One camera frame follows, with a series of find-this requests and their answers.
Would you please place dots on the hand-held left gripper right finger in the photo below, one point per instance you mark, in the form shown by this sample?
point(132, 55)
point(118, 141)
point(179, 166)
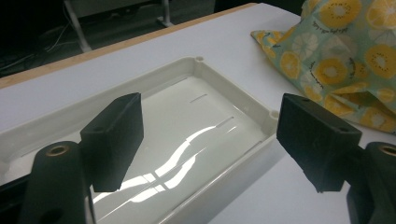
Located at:
point(314, 137)

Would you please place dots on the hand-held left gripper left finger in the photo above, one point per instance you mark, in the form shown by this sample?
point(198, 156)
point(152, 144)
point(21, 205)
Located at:
point(112, 140)

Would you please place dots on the fruit-print cloth bag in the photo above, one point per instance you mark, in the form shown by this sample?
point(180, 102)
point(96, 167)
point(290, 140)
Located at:
point(339, 59)

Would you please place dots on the white plastic tray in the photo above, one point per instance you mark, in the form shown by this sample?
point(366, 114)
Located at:
point(199, 115)

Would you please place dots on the grey metal stand leg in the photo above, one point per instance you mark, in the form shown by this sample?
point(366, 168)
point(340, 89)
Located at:
point(166, 15)
point(77, 28)

